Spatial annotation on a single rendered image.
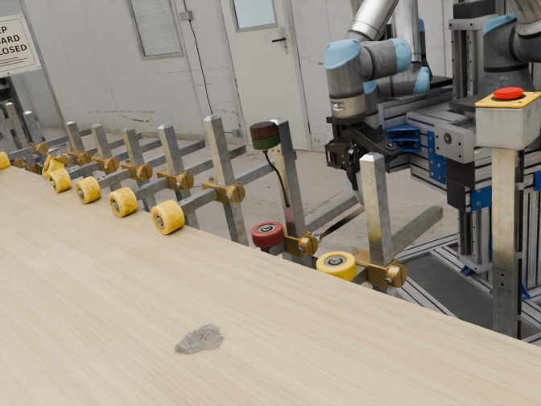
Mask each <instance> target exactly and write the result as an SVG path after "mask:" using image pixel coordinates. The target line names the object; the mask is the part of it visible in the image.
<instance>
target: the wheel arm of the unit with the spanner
mask: <svg viewBox="0 0 541 406"><path fill-rule="evenodd" d="M357 203H359V202H358V201H357V198H356V197H355V196H354V195H353V194H351V193H347V194H345V195H344V196H343V197H341V198H339V199H337V200H336V201H334V202H333V203H331V204H330V205H327V206H326V207H324V208H323V209H321V210H320V211H318V212H316V213H314V214H313V215H312V216H310V217H308V218H306V219H305V224H306V229H307V231H310V232H311V233H312V232H314V231H316V230H318V229H319V228H320V227H322V226H323V225H325V224H327V223H328V222H330V221H331V220H333V219H334V218H336V217H338V216H339V215H341V214H342V213H344V212H345V211H346V210H348V209H350V208H352V207H353V206H355V205H356V204H357ZM260 249H261V251H262V252H265V253H267V254H270V255H274V256H277V255H279V254H281V253H283V252H284V251H285V250H286V247H285V242H284V240H283V241H282V242H281V243H280V244H278V245H276V246H272V247H266V248H262V247H260Z"/></svg>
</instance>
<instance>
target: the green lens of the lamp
mask: <svg viewBox="0 0 541 406"><path fill-rule="evenodd" d="M251 140H252V144H253V149H255V150H265V149H269V148H272V147H276V146H278V145H279V137H278V133H277V135H276V136H274V137H272V138H269V139H263V140H254V139H252V138H251Z"/></svg>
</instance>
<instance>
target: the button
mask: <svg viewBox="0 0 541 406"><path fill-rule="evenodd" d="M522 95H523V90H522V89H520V88H515V87H511V88H503V89H498V90H496V91H495V92H494V97H495V98H496V99H498V100H510V99H515V98H519V97H521V96H522Z"/></svg>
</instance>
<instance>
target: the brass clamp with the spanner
mask: <svg viewBox="0 0 541 406"><path fill-rule="evenodd" d="M282 225H283V232H284V236H285V237H284V242H285V247H286V250H285V251H284V252H286V253H288V254H291V255H295V256H298V257H300V258H301V257H303V256H304V255H307V256H313V255H314V254H315V253H316V251H317V249H318V240H317V238H316V237H313V236H312V233H311V232H310V231H307V233H306V234H303V235H302V236H300V237H299V238H295V237H292V236H289V235H287V227H286V225H284V224H282Z"/></svg>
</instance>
